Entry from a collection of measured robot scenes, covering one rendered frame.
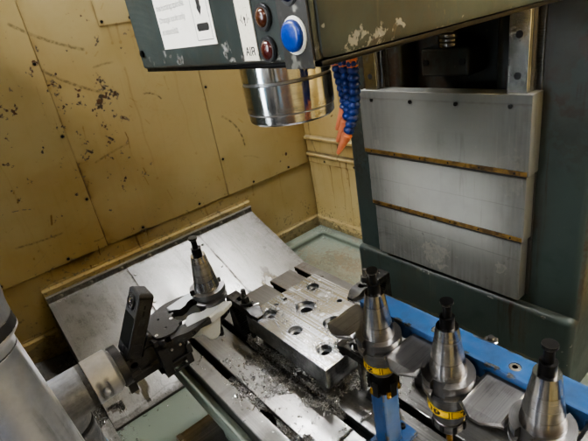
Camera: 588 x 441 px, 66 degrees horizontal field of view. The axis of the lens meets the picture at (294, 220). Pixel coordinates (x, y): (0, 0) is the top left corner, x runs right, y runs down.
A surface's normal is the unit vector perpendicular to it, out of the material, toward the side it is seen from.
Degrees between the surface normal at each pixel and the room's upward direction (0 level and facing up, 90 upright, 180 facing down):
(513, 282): 90
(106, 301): 24
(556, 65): 90
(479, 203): 90
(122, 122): 90
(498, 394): 0
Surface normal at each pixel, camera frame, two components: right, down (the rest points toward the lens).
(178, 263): 0.11, -0.73
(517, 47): -0.76, 0.38
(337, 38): 0.63, 0.23
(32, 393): 0.96, -0.11
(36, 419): 0.86, 0.04
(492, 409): -0.16, -0.89
